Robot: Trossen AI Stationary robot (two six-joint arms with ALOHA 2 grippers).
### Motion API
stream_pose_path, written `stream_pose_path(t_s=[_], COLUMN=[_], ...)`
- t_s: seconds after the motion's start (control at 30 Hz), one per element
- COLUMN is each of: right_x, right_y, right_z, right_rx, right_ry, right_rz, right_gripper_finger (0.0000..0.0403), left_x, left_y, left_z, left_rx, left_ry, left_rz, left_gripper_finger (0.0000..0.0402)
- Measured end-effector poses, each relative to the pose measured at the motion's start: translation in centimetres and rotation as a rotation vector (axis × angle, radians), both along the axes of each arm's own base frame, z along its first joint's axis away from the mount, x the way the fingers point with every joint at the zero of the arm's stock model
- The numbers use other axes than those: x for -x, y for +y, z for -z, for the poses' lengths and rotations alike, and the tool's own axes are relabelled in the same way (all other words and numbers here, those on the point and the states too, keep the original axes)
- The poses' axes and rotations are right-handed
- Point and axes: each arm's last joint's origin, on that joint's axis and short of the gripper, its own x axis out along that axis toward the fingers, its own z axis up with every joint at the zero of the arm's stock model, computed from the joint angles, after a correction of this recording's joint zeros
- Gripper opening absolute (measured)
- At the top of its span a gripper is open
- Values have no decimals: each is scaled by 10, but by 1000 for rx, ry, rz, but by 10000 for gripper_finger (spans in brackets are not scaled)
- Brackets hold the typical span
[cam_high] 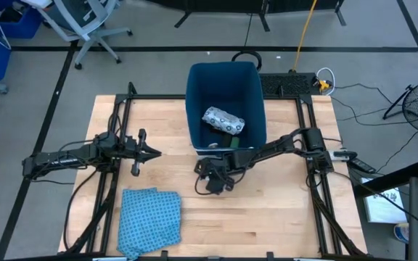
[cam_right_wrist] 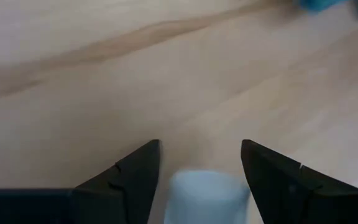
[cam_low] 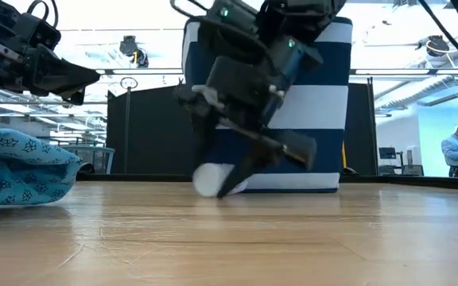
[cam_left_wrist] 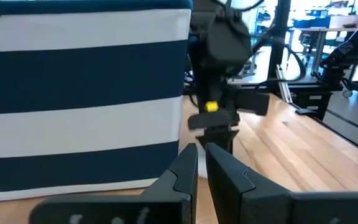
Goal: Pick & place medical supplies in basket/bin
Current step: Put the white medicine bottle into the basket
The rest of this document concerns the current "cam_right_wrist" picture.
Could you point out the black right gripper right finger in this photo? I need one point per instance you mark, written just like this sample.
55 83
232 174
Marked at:
278 193

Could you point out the blue crumpled glove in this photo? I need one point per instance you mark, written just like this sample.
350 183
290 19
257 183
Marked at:
319 3

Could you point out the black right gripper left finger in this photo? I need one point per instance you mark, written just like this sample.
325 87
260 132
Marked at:
129 193

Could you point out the white cylindrical cup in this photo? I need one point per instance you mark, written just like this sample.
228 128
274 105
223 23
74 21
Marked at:
207 199

